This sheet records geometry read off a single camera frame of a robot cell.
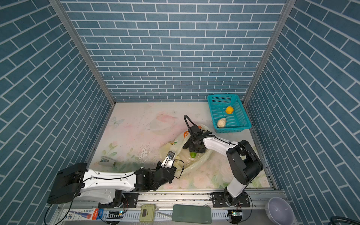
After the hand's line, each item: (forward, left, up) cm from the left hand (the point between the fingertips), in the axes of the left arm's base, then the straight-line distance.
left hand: (175, 163), depth 78 cm
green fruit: (+7, -11, -4) cm, 14 cm away
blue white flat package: (-22, +46, -8) cm, 52 cm away
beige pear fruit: (+31, -33, -3) cm, 45 cm away
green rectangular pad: (-23, -9, -9) cm, 26 cm away
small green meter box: (-22, +14, -7) cm, 27 cm away
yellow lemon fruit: (+44, -42, -4) cm, 61 cm away
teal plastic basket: (+35, -47, -7) cm, 59 cm away
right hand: (+13, -10, -6) cm, 17 cm away
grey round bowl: (-23, -54, -7) cm, 59 cm away
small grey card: (+6, +45, -10) cm, 46 cm away
